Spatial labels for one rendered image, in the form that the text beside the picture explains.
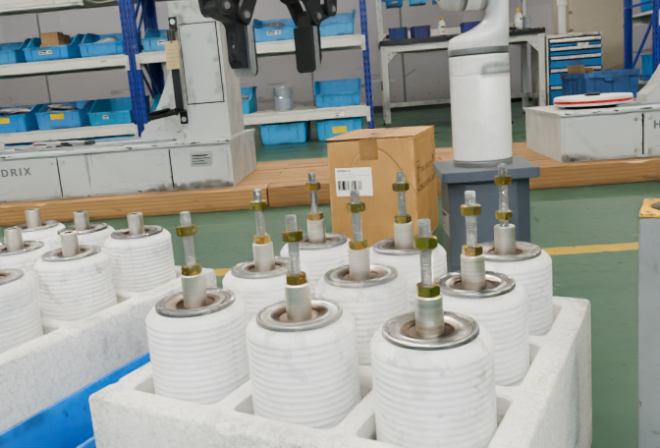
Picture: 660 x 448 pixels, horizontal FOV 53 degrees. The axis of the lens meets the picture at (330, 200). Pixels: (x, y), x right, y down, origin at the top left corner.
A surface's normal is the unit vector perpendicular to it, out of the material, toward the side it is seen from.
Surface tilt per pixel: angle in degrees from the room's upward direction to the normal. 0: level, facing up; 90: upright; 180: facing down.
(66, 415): 88
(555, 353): 0
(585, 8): 90
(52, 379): 90
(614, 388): 0
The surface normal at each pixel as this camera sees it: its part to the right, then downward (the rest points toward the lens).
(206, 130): -0.05, 0.18
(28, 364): 0.87, 0.02
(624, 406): -0.08, -0.98
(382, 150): -0.35, 0.19
